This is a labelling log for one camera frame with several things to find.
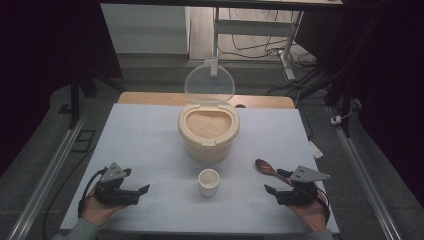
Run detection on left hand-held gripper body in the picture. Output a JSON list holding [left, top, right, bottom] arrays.
[[94, 162, 141, 206]]

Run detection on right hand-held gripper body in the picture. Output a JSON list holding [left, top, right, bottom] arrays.
[[275, 165, 332, 206]]

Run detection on brown wooden spoon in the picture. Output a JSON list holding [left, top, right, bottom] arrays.
[[254, 158, 294, 188]]

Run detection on white cup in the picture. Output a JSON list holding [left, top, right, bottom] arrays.
[[198, 168, 221, 197]]

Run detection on cream plastic rice container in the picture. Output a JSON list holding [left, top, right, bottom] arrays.
[[177, 102, 241, 163]]

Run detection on uncooked rice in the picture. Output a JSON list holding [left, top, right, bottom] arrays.
[[185, 110, 233, 139]]

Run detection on person's right hand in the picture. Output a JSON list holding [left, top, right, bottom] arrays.
[[286, 189, 329, 233]]

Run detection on person's left hand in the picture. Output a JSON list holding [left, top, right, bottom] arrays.
[[79, 194, 128, 228]]

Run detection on white paper tag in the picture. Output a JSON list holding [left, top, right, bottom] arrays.
[[308, 139, 324, 159]]

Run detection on white table board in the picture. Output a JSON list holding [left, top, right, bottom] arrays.
[[59, 103, 340, 234]]

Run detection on wooden table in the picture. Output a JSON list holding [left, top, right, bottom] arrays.
[[118, 92, 296, 110]]

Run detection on black stand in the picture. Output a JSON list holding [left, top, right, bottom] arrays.
[[68, 66, 126, 129]]

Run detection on clear round container lid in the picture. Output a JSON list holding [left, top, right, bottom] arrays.
[[184, 63, 236, 104]]

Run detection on dark curtain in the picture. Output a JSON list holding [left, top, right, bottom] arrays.
[[0, 0, 123, 178], [294, 0, 424, 208]]

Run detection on white cabinet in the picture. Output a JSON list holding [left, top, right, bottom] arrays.
[[100, 3, 191, 55]]

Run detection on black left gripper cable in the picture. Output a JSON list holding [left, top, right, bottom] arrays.
[[78, 168, 108, 218]]

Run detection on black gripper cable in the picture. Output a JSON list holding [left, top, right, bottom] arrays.
[[313, 188, 332, 223], [78, 168, 108, 218]]

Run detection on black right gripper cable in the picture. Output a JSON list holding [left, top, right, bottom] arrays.
[[313, 188, 332, 223]]

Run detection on aluminium floor rail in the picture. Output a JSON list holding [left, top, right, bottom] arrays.
[[328, 106, 403, 240], [6, 109, 88, 240]]

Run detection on black floor cables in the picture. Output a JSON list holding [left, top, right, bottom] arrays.
[[218, 8, 334, 98]]

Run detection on white metal desk frame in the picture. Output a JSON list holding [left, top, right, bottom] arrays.
[[99, 0, 344, 81]]

